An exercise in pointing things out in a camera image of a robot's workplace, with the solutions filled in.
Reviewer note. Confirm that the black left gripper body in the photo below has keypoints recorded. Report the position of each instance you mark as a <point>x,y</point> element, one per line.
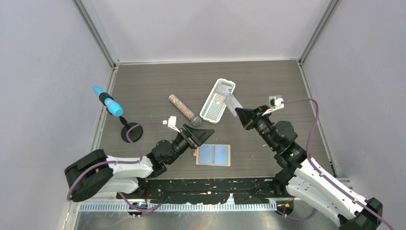
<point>183,141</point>

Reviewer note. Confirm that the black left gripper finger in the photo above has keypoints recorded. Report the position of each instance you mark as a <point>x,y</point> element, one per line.
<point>192,132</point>
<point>207,133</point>

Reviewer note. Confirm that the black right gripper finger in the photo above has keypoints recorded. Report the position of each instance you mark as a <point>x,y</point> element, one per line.
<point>241,116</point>
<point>252,114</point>

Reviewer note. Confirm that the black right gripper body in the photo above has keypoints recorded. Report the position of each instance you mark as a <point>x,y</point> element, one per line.
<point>263,126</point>

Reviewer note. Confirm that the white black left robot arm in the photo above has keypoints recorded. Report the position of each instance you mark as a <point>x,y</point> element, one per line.
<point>98,172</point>

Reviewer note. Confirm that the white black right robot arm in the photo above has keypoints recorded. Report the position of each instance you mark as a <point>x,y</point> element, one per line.
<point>302,177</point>

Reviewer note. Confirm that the card in white basket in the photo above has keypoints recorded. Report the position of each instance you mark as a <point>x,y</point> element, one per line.
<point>224,89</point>

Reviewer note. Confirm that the white plastic mesh basket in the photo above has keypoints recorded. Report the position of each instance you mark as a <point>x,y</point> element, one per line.
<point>214,105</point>

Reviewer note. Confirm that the black round microphone stand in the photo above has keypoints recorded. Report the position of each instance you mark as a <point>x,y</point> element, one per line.
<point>131,132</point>

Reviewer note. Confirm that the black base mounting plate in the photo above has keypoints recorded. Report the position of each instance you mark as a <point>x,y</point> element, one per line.
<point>210,191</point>

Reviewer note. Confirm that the blue microphone on stand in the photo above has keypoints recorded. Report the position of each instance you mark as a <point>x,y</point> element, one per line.
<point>112,106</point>

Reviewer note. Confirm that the glitter handle microphone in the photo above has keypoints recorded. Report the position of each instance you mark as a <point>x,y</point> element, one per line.
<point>194,119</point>

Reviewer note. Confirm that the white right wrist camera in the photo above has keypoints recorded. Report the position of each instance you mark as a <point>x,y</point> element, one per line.
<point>276,103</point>

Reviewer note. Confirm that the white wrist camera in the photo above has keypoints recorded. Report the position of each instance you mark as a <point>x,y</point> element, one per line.
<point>171,123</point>
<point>276,103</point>

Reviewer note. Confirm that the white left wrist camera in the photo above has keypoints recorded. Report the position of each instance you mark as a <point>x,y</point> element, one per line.
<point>171,123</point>

